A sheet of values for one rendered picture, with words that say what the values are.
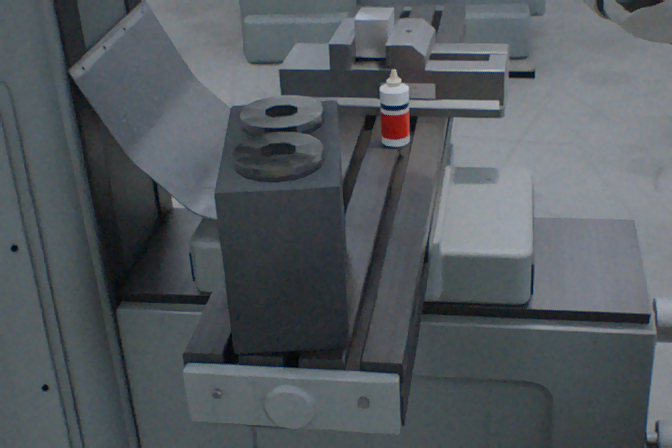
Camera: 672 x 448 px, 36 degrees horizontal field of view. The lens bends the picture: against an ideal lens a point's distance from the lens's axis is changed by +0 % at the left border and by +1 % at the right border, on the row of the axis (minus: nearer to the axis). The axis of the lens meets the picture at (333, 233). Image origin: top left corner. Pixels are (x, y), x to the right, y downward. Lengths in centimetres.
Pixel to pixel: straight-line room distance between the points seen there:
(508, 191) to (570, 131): 220
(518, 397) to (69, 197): 71
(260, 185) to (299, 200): 4
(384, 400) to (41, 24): 68
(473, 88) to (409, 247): 41
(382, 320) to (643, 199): 230
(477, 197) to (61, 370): 68
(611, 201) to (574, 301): 183
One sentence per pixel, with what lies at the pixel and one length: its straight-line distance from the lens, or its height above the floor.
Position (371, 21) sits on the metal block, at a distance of 160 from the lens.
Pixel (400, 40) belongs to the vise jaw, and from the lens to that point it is 159.
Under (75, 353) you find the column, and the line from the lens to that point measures 162.
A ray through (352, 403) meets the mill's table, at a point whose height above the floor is 86.
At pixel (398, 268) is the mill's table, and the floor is 90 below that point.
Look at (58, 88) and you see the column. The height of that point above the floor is 104.
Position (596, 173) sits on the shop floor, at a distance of 351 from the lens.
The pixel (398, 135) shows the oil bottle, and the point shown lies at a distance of 149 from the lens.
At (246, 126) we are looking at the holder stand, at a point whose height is 110.
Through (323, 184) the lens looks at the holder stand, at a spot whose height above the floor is 109.
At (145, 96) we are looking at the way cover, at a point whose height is 97.
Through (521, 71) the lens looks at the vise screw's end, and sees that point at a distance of 163.
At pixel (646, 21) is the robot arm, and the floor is 117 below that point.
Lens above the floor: 153
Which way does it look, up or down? 29 degrees down
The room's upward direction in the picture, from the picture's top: 4 degrees counter-clockwise
